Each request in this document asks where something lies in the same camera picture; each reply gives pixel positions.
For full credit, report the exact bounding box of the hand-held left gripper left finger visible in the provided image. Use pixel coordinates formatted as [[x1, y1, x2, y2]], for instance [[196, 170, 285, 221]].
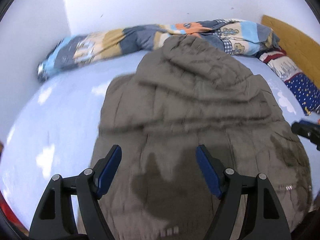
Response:
[[29, 144, 122, 240]]

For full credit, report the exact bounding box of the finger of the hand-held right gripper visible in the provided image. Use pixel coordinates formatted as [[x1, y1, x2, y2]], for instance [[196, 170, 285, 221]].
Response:
[[291, 120, 320, 152]]

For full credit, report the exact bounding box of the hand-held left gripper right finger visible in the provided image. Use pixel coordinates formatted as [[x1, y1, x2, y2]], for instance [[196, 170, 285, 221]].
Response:
[[196, 144, 292, 240]]

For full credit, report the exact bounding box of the brown puffer jacket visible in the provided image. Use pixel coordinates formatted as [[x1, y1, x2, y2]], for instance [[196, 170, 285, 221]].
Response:
[[77, 35, 313, 240]]

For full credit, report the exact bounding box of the star print pillow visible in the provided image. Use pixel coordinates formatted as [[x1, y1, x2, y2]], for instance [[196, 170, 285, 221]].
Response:
[[257, 47, 320, 117]]

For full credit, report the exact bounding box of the light blue fleece bed sheet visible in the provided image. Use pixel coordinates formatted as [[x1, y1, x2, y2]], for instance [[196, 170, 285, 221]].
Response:
[[0, 49, 320, 233]]

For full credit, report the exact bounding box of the wooden headboard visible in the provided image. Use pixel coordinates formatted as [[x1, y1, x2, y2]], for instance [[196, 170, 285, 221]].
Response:
[[261, 14, 320, 90]]

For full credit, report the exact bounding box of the red plastic bag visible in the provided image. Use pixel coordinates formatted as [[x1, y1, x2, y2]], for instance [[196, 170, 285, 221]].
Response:
[[0, 192, 15, 227]]

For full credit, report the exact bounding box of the patchwork cartoon print quilt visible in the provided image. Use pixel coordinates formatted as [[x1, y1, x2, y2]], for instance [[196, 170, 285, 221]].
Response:
[[37, 19, 280, 83]]

